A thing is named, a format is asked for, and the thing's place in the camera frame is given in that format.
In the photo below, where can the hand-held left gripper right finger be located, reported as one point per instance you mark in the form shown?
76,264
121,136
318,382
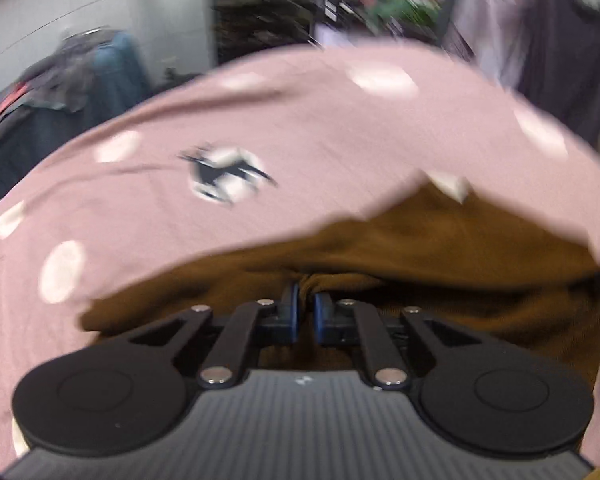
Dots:
322,316

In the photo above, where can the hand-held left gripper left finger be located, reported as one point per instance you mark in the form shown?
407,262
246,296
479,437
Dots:
293,312

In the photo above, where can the brown garment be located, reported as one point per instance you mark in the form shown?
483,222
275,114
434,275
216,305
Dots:
430,240

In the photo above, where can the pink polka dot blanket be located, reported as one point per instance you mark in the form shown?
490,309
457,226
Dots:
290,120

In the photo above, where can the black shelf unit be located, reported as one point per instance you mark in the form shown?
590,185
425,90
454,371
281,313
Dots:
260,20

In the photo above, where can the bed with blue skirt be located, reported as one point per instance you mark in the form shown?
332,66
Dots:
40,145

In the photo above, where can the grey towel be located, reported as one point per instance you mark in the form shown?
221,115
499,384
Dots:
65,72

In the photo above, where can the pale hanging garment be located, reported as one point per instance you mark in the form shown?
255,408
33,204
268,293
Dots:
490,25

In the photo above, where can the dark grey hanging garment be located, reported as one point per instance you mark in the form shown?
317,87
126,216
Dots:
570,70

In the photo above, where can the red cloth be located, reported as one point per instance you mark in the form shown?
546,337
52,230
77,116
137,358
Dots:
10,97

